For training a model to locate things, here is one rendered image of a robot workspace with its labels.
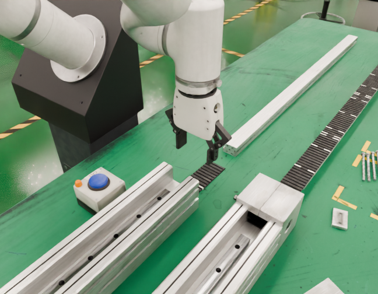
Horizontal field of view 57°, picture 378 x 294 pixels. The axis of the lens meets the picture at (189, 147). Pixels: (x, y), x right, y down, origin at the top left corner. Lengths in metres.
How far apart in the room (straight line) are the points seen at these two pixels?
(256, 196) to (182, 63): 0.29
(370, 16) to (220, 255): 2.22
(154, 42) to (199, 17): 0.10
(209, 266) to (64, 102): 0.59
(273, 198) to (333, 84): 0.72
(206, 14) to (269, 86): 0.71
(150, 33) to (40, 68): 0.53
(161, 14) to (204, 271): 0.42
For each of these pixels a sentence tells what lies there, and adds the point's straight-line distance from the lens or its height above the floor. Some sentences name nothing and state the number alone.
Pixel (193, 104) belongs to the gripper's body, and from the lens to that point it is 0.67.
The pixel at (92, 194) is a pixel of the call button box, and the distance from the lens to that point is 0.76.
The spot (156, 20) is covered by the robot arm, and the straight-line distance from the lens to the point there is 0.49.
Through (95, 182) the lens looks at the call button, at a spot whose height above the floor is 0.85.
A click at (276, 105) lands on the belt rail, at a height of 0.81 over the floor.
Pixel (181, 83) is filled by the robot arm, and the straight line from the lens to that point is 0.64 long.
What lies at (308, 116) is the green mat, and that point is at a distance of 1.13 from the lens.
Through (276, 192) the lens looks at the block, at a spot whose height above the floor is 0.87.
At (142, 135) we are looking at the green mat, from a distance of 1.00.
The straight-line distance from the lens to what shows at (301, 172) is 0.86.
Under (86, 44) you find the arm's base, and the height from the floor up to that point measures 1.02.
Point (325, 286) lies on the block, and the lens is 0.61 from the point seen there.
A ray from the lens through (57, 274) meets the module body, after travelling 0.67.
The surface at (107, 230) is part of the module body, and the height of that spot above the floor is 0.84.
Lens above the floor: 1.37
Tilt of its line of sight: 39 degrees down
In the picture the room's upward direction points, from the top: straight up
